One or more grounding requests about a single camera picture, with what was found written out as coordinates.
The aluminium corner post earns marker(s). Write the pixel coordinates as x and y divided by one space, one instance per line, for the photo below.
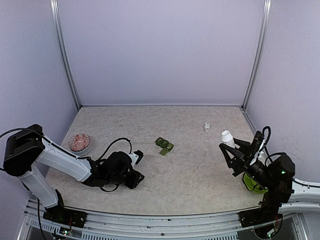
258 53
55 12

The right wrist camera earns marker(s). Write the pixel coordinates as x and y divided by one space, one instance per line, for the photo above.
256 147

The small white pill bottle far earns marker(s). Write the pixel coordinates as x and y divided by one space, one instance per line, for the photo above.
206 127

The green weekly pill organizer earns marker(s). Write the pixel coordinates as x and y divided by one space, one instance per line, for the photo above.
165 145

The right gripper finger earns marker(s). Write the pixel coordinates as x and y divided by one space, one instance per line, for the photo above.
243 147
233 156

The green bowl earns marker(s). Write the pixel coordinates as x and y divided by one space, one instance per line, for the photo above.
248 182

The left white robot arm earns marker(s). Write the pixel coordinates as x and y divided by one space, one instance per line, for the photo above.
27 147

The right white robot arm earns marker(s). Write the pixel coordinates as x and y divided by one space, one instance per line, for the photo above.
277 178

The red patterned bowl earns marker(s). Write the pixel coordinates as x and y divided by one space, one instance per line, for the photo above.
80 144

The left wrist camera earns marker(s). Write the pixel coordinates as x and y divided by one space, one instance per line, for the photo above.
136 157

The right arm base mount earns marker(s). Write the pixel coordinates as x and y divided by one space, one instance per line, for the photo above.
266 212

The left aluminium corner post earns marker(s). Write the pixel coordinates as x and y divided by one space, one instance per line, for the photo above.
55 12

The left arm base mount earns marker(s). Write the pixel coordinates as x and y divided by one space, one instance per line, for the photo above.
66 216

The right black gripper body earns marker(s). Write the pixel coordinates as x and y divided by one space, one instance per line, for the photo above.
241 167

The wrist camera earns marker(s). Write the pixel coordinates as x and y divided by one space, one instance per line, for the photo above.
256 147
136 157

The green plate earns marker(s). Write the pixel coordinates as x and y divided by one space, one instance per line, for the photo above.
257 189

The right aluminium corner post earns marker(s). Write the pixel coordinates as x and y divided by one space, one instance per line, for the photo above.
258 53

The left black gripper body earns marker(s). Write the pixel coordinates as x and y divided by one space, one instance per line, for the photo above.
131 184

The aluminium front rail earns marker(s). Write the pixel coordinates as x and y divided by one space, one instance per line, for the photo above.
115 226

